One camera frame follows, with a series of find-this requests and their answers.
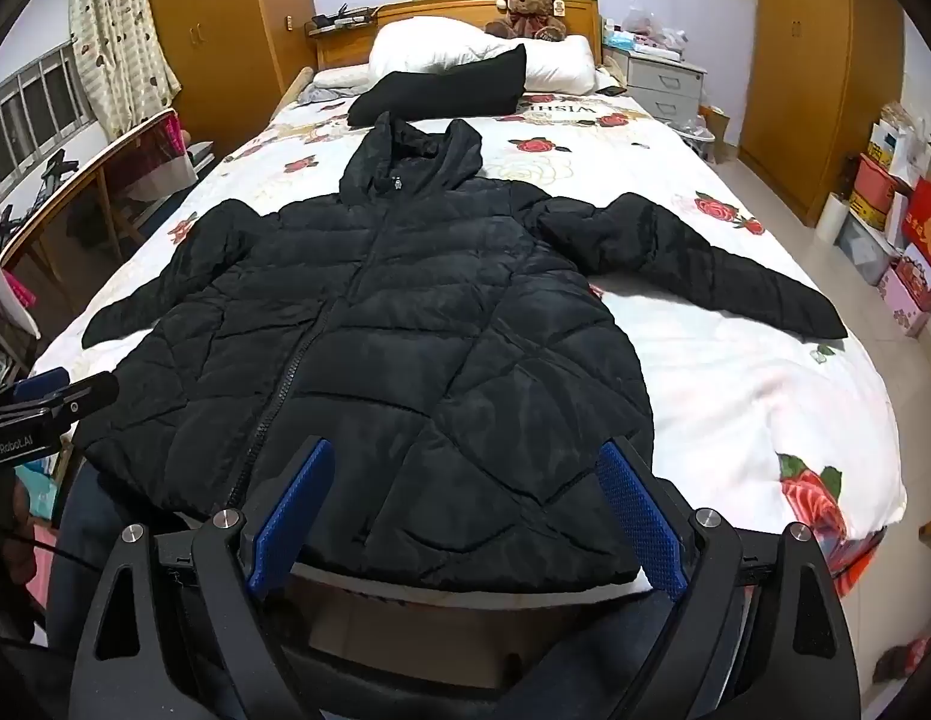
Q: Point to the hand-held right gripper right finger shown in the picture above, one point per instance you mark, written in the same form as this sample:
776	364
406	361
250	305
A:
644	517

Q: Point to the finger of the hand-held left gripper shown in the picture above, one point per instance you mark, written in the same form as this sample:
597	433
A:
83	392
38	384

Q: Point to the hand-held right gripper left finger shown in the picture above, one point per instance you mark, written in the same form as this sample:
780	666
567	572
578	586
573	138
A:
291	517

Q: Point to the black hooded puffer jacket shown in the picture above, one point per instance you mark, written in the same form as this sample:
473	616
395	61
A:
405	330

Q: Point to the person's dark trouser leg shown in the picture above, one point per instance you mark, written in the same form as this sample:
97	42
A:
90	562

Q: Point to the bed with floral sheet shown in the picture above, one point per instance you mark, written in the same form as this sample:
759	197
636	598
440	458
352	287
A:
735	397

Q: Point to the wooden desk with glass top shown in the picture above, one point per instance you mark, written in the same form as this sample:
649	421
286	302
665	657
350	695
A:
75	225

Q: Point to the window with metal bars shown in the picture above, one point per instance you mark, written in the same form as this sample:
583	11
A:
38	120

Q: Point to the pink floral box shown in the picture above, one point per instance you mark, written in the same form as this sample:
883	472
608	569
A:
904	296

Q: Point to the white paper roll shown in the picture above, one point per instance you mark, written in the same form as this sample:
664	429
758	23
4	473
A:
831	217

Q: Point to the patterned cream curtain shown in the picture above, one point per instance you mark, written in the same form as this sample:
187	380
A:
117	37

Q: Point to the wooden wardrobe beside curtain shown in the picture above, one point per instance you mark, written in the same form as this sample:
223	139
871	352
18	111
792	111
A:
225	30

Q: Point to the brown cardboard box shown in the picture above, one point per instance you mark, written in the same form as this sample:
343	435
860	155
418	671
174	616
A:
717	131

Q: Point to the red gift box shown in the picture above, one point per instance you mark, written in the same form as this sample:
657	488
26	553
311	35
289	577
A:
927	229

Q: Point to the flat white pillow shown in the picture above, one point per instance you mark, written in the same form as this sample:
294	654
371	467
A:
342	77

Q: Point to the black phone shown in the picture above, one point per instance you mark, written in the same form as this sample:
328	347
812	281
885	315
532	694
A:
612	91

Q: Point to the grey drawer nightstand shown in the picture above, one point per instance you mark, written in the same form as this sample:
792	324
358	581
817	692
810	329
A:
664	86

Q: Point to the black folded garment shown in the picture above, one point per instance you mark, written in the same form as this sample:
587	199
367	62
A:
435	94

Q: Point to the wooden bedside shelf with clutter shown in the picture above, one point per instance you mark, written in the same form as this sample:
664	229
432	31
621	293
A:
342	21

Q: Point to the wooden wardrobe beside boxes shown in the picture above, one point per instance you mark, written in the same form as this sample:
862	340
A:
810	75

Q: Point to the plastic bags on nightstand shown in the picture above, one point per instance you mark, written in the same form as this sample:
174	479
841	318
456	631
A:
645	34

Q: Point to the large white pillow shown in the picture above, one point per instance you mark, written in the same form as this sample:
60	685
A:
435	45

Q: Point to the brown teddy bear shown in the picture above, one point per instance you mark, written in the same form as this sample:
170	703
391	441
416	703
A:
531	11

